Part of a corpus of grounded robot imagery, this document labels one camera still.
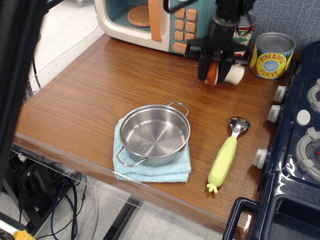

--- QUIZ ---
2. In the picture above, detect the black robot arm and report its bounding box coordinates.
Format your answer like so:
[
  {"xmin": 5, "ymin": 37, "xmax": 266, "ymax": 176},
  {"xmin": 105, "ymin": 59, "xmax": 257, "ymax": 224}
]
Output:
[{"xmin": 0, "ymin": 0, "xmax": 170, "ymax": 188}]

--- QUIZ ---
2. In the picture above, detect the tomato sauce can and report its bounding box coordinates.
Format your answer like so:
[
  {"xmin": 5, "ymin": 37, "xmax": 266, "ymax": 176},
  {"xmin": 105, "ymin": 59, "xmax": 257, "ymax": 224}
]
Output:
[{"xmin": 232, "ymin": 11, "xmax": 257, "ymax": 57}]

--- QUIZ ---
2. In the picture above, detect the clear acrylic table guard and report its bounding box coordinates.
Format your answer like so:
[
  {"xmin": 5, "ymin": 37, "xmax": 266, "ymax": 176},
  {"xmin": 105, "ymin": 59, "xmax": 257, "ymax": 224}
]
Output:
[{"xmin": 13, "ymin": 35, "xmax": 229, "ymax": 227}]

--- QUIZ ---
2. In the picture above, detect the spoon with yellow-green handle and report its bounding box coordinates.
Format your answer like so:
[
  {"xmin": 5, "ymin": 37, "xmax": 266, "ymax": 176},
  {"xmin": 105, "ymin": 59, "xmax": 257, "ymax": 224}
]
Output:
[{"xmin": 206, "ymin": 117, "xmax": 251, "ymax": 194}]

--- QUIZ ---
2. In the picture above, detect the black cable under table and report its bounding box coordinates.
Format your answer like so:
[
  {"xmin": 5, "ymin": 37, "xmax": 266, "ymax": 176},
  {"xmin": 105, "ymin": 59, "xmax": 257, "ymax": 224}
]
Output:
[{"xmin": 34, "ymin": 174, "xmax": 88, "ymax": 240}]

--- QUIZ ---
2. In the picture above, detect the stainless steel pot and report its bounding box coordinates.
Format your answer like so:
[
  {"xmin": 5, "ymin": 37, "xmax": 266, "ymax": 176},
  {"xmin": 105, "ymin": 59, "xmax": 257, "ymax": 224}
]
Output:
[{"xmin": 116, "ymin": 102, "xmax": 191, "ymax": 168}]

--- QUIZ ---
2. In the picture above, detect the toy microwave oven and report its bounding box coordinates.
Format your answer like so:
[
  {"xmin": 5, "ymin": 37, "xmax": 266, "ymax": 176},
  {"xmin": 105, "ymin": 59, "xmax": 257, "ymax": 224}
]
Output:
[{"xmin": 94, "ymin": 0, "xmax": 217, "ymax": 55}]

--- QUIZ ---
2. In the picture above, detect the blue cable under table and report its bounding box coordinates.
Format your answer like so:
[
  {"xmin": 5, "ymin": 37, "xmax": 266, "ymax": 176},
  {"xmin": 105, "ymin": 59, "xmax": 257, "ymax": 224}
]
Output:
[{"xmin": 50, "ymin": 177, "xmax": 78, "ymax": 240}]

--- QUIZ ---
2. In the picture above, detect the pineapple slices can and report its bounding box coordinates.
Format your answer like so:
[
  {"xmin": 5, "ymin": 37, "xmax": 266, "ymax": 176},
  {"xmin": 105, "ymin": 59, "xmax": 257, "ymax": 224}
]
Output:
[{"xmin": 249, "ymin": 32, "xmax": 296, "ymax": 80}]

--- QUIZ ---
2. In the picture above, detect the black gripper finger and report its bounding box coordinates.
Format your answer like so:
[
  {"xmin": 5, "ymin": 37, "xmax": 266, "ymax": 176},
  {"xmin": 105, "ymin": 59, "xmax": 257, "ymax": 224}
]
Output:
[
  {"xmin": 217, "ymin": 57, "xmax": 235, "ymax": 83},
  {"xmin": 198, "ymin": 53, "xmax": 211, "ymax": 81}
]

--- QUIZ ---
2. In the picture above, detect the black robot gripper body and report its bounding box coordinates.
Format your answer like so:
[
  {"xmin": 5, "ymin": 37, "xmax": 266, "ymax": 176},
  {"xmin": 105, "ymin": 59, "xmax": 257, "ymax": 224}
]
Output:
[{"xmin": 184, "ymin": 12, "xmax": 248, "ymax": 63}]

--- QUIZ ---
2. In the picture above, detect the plush brown white mushroom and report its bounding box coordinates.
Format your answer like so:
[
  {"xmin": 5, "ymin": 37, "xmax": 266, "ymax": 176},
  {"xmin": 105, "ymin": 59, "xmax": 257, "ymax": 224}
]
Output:
[{"xmin": 203, "ymin": 61, "xmax": 246, "ymax": 87}]

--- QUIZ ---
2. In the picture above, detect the dark blue toy stove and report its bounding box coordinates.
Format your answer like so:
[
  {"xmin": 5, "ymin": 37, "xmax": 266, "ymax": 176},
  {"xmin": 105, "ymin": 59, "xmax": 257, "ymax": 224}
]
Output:
[{"xmin": 223, "ymin": 41, "xmax": 320, "ymax": 240}]

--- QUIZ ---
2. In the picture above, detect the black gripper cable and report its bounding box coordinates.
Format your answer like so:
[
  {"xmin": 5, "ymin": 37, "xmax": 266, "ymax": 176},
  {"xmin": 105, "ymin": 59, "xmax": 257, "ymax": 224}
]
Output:
[{"xmin": 162, "ymin": 0, "xmax": 198, "ymax": 14}]

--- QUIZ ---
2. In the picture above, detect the light blue folded cloth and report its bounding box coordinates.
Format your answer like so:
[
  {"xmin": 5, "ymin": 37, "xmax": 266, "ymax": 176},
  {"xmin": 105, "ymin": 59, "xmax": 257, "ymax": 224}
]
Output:
[{"xmin": 112, "ymin": 119, "xmax": 192, "ymax": 183}]

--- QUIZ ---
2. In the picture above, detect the black table leg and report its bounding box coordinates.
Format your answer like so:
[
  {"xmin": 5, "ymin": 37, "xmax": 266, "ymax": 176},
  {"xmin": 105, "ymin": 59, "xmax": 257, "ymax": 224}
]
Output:
[{"xmin": 103, "ymin": 203, "xmax": 137, "ymax": 240}]

